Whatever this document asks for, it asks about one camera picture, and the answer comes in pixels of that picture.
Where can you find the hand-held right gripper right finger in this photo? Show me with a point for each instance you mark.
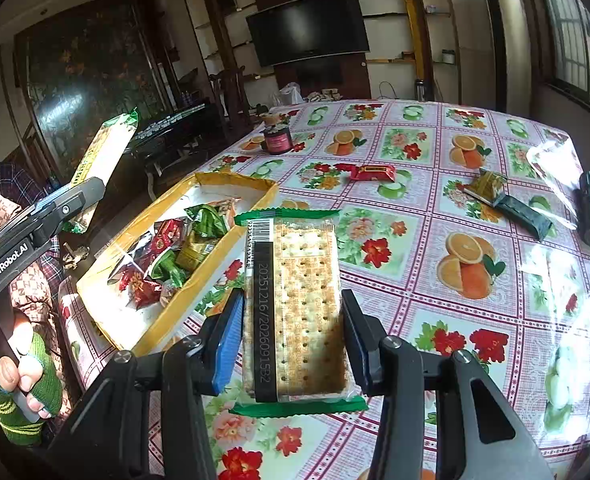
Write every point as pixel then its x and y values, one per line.
pixel 356 345

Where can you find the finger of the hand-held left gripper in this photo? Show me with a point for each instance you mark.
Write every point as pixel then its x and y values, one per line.
pixel 72 197

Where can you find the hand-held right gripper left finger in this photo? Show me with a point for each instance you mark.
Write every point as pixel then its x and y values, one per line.
pixel 227 342

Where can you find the green-edged cracker packet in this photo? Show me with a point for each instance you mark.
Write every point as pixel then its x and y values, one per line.
pixel 102 155
pixel 295 310

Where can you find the cardboard box with yellow tape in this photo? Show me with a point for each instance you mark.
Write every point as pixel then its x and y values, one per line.
pixel 215 255

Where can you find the pile of foil snack packets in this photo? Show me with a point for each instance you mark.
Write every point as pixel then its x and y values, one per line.
pixel 175 255

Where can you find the person's left hand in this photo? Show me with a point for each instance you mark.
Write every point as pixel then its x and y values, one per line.
pixel 35 375

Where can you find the person's brown patterned jacket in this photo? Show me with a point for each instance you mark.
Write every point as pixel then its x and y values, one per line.
pixel 30 290

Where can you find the person's plaid trousers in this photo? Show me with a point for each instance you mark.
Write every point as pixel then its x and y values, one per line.
pixel 17 180

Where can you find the floral fruit print tablecloth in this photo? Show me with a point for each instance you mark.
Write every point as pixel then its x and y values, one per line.
pixel 425 270

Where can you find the black table with tiles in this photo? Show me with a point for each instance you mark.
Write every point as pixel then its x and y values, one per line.
pixel 175 130

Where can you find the large framed dark painting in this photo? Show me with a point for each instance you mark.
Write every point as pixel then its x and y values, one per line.
pixel 90 70

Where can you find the red rectangular snack packet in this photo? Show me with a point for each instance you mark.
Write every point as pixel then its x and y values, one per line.
pixel 372 172

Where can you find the dark wooden chair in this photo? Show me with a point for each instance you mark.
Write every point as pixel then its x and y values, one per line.
pixel 230 105

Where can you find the gold and green snack packet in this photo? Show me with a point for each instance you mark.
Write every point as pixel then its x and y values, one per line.
pixel 485 186

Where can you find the dark jar with pink label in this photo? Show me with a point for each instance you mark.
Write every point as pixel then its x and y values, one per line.
pixel 276 142

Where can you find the dark green long snack packet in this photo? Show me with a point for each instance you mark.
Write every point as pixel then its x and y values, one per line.
pixel 522 216

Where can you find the tan round stopper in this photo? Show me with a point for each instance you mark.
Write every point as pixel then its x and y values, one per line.
pixel 270 121

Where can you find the white plastic bag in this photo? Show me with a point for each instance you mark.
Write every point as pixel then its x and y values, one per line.
pixel 290 94

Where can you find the dark metal bottle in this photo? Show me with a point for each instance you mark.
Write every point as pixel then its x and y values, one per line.
pixel 420 90

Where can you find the black flat-screen television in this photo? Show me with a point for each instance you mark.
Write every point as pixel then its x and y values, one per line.
pixel 307 27

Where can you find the yellow vertical pole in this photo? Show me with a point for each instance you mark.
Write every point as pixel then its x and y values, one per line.
pixel 417 20

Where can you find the tall standing air conditioner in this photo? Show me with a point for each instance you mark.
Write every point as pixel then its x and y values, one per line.
pixel 502 40

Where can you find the window with dark frame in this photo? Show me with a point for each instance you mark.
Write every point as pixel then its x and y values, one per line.
pixel 575 35

